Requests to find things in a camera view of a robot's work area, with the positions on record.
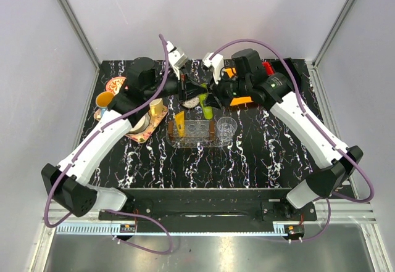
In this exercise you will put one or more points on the clear glass tumbler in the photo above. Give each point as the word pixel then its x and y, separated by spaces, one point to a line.
pixel 226 128

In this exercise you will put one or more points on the speckled saucer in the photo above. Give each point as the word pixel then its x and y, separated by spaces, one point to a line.
pixel 191 104

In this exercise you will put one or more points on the red bin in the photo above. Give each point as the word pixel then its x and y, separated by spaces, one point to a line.
pixel 268 68

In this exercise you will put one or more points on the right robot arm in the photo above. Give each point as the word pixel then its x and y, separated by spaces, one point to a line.
pixel 275 92

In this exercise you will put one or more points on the black bin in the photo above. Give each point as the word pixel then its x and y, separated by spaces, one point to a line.
pixel 279 67

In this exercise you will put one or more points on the yellow mug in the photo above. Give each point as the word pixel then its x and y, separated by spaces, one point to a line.
pixel 156 107

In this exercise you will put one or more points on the blue butterfly mug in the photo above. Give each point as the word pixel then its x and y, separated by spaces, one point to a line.
pixel 103 100

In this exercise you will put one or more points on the orange patterned bowl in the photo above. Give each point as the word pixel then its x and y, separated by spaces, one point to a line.
pixel 114 84

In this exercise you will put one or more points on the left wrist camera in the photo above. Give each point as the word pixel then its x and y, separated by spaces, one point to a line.
pixel 176 57

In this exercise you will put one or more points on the yellow toothpaste tube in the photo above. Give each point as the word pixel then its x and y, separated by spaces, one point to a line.
pixel 180 123

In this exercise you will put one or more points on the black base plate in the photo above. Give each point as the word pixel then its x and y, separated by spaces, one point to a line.
pixel 203 207

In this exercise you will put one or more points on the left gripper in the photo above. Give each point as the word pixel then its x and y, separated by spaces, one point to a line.
pixel 187 90

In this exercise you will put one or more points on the yellow bin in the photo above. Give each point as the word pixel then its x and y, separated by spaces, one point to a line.
pixel 240 100

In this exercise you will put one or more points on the clear acrylic tray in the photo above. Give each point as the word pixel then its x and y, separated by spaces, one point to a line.
pixel 197 144

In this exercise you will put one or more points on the green toothpaste tube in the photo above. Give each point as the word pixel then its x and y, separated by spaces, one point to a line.
pixel 207 110

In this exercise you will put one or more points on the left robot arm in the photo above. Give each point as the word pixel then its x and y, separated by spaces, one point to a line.
pixel 67 183

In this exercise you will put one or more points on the floral serving tray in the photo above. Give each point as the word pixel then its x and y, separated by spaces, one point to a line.
pixel 148 127

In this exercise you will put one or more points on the clear toothbrush holder rack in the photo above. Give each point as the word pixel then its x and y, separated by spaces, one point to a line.
pixel 197 130

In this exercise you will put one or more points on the aluminium rail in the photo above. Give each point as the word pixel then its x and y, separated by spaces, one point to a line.
pixel 262 221

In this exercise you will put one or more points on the white scalloped bowl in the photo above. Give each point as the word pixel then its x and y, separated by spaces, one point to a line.
pixel 142 124

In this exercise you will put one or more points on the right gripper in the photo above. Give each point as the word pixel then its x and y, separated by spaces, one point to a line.
pixel 217 99

